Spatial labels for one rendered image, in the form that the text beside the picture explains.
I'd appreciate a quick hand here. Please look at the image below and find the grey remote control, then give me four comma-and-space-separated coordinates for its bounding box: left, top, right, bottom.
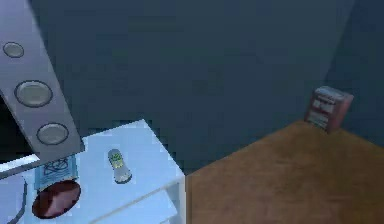
107, 148, 133, 185

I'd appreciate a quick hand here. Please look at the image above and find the red box with white labels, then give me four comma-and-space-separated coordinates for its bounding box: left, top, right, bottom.
303, 85, 355, 135

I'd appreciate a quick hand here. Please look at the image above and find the grey television set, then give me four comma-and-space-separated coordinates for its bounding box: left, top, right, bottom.
0, 0, 86, 180

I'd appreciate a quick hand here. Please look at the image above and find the blue can with red top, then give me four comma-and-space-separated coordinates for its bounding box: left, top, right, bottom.
31, 154, 82, 220

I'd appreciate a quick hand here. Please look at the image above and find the white television stand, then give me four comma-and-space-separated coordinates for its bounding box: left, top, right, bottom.
0, 118, 187, 224

